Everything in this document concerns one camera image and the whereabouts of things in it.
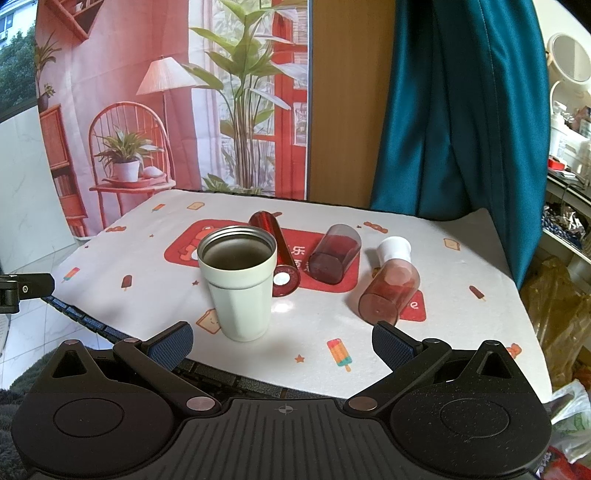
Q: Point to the white plastic container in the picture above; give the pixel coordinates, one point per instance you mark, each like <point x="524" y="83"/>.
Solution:
<point x="570" y="138"/>

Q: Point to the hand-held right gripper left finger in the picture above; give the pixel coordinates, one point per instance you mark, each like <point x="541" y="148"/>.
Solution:
<point x="171" y="345"/>

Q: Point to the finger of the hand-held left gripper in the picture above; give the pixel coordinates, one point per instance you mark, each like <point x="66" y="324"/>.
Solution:
<point x="27" y="287"/>

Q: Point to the slim red cylinder cup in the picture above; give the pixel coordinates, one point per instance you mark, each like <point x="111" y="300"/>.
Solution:
<point x="277" y="249"/>

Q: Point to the round white vanity mirror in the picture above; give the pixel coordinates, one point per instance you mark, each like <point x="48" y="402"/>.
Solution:
<point x="572" y="55"/>

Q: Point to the printed white tablecloth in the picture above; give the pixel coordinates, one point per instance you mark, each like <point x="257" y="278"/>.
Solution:
<point x="138" y="258"/>

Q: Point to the window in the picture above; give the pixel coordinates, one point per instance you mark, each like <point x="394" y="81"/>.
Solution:
<point x="16" y="55"/>

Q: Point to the white cup with metal rim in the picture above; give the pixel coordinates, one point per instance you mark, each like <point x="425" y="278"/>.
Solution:
<point x="240" y="295"/>

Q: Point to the dark red translucent cup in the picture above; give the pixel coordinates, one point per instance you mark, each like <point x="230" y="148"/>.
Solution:
<point x="333" y="256"/>

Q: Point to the yellow plastic bag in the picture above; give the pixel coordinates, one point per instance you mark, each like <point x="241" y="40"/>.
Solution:
<point x="558" y="314"/>

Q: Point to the grey fluffy rug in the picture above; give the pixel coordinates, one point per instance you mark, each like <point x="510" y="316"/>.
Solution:
<point x="14" y="401"/>

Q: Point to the cluttered shelf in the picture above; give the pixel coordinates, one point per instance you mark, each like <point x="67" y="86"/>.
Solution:
<point x="565" y="217"/>

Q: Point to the white plastic bag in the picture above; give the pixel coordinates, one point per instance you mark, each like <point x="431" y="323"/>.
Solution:
<point x="572" y="415"/>

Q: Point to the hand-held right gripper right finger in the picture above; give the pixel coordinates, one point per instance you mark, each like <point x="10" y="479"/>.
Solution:
<point x="393" y="345"/>

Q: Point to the small red box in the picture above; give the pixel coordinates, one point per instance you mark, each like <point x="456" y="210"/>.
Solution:
<point x="557" y="164"/>

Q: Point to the teal curtain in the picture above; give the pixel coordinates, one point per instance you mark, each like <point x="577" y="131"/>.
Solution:
<point x="461" y="115"/>

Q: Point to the wooden cabinet panel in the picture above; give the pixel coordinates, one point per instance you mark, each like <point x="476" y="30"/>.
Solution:
<point x="346" y="92"/>

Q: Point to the printed room wall tapestry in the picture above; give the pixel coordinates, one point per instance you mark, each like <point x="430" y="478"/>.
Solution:
<point x="115" y="69"/>

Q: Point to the translucent red cup white lid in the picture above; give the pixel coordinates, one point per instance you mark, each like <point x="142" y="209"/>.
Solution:
<point x="390" y="288"/>

